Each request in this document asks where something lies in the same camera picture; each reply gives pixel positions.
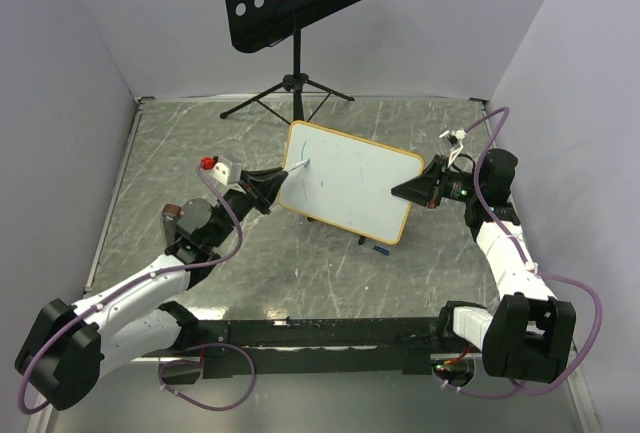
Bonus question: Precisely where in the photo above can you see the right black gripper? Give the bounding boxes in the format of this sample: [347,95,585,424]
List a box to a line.
[391,155,484,209]

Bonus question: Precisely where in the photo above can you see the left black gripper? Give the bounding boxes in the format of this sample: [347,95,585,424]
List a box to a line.
[209,168,288,247]

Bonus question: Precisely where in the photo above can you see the white marker pen body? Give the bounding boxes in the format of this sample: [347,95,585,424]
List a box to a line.
[284,159,310,174]

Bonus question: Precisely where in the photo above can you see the orange framed whiteboard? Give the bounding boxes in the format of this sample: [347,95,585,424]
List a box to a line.
[278,121,425,245]

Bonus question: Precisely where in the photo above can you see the blue marker cap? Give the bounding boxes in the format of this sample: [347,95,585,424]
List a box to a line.
[373,245,390,256]

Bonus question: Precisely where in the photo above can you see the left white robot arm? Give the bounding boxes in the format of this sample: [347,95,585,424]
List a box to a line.
[14,158,289,415]

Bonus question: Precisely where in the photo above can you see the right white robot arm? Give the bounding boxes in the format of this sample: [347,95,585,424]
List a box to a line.
[391,149,576,384]

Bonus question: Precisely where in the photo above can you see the brown eraser holder block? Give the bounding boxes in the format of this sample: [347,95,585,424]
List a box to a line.
[160,204,183,249]

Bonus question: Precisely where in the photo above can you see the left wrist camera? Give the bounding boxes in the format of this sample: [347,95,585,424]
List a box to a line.
[200,155,242,186]

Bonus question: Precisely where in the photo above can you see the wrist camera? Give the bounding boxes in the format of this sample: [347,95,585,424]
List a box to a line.
[200,155,242,186]
[439,129,467,167]

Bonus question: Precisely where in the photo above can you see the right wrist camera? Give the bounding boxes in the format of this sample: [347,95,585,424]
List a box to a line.
[439,129,467,167]

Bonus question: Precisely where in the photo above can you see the wire whiteboard easel stand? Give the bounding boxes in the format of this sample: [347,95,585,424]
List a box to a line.
[306,217,367,245]

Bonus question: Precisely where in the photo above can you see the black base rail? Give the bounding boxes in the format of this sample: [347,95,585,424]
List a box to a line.
[147,317,480,379]

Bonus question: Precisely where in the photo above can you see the right aluminium frame rail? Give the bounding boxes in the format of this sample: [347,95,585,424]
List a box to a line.
[454,107,603,432]

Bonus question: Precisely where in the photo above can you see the aluminium frame rail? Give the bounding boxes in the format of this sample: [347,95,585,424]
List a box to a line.
[25,97,148,432]
[454,107,603,432]

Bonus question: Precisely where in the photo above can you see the left aluminium frame rail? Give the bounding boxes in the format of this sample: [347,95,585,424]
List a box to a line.
[25,97,148,432]

